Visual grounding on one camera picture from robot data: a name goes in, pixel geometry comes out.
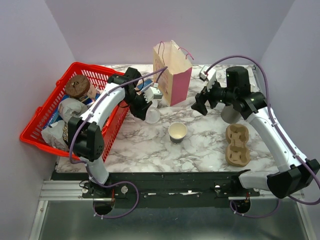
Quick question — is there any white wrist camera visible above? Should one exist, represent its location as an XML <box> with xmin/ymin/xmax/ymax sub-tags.
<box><xmin>198</xmin><ymin>65</ymin><xmax>217</xmax><ymax>92</ymax></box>
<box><xmin>142</xmin><ymin>86</ymin><xmax>163</xmax><ymax>103</ymax></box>

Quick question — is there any red plastic shopping basket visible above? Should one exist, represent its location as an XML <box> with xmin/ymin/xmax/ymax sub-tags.
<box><xmin>19</xmin><ymin>62</ymin><xmax>133</xmax><ymax>165</ymax></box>

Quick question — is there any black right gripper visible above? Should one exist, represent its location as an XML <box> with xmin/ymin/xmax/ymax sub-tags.
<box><xmin>190</xmin><ymin>76</ymin><xmax>236</xmax><ymax>116</ymax></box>

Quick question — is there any white plastic cup lid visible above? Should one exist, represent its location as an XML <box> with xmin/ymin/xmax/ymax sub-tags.
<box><xmin>145</xmin><ymin>106</ymin><xmax>161</xmax><ymax>124</ymax></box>

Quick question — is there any grey wrapped bundle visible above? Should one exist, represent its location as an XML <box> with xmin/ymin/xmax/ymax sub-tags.
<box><xmin>58</xmin><ymin>98</ymin><xmax>88</xmax><ymax>123</ymax></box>

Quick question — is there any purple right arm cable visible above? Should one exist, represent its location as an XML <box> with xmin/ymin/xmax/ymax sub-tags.
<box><xmin>203</xmin><ymin>54</ymin><xmax>320</xmax><ymax>219</ymax></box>

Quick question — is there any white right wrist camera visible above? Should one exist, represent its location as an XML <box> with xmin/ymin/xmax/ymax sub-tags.
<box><xmin>198</xmin><ymin>65</ymin><xmax>217</xmax><ymax>92</ymax></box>

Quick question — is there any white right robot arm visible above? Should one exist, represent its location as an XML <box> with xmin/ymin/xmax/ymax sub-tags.
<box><xmin>191</xmin><ymin>66</ymin><xmax>320</xmax><ymax>199</ymax></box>

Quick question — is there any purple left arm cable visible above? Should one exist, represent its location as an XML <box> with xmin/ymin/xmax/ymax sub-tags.
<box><xmin>68</xmin><ymin>66</ymin><xmax>169</xmax><ymax>220</ymax></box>

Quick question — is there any pink and cream paper bag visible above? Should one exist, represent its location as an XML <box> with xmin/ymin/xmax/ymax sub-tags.
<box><xmin>153</xmin><ymin>40</ymin><xmax>194</xmax><ymax>107</ymax></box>

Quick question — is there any blue and tan small box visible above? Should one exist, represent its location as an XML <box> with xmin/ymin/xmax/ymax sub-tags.
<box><xmin>135</xmin><ymin>78</ymin><xmax>154</xmax><ymax>92</ymax></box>

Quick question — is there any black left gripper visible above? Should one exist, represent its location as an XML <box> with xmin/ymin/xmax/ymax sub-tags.
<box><xmin>123</xmin><ymin>91</ymin><xmax>153</xmax><ymax>121</ymax></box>

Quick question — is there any black paper coffee cup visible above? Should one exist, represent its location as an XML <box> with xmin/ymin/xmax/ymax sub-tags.
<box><xmin>168</xmin><ymin>122</ymin><xmax>188</xmax><ymax>144</ymax></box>

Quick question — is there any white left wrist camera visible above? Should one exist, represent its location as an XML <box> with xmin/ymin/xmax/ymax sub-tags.
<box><xmin>142</xmin><ymin>86</ymin><xmax>163</xmax><ymax>103</ymax></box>

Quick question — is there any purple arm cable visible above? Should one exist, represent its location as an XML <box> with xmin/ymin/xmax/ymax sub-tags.
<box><xmin>68</xmin><ymin>66</ymin><xmax>169</xmax><ymax>220</ymax></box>
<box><xmin>203</xmin><ymin>54</ymin><xmax>320</xmax><ymax>219</ymax></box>

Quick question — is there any brown round cork lid jar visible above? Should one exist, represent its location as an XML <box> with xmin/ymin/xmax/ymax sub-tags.
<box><xmin>65</xmin><ymin>74</ymin><xmax>90</xmax><ymax>99</ymax></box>

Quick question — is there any aluminium frame rail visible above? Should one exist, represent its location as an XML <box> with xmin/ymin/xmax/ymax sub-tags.
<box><xmin>38</xmin><ymin>178</ymin><xmax>96</xmax><ymax>202</ymax></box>

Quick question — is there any white printed plastic bag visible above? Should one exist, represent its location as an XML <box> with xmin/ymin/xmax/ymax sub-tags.
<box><xmin>41</xmin><ymin>120</ymin><xmax>69</xmax><ymax>151</ymax></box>

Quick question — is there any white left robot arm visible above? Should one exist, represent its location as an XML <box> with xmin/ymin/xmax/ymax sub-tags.
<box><xmin>67</xmin><ymin>67</ymin><xmax>152</xmax><ymax>198</ymax></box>

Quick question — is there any cardboard cup carrier tray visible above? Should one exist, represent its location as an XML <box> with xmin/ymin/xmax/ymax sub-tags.
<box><xmin>225</xmin><ymin>123</ymin><xmax>251</xmax><ymax>168</ymax></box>

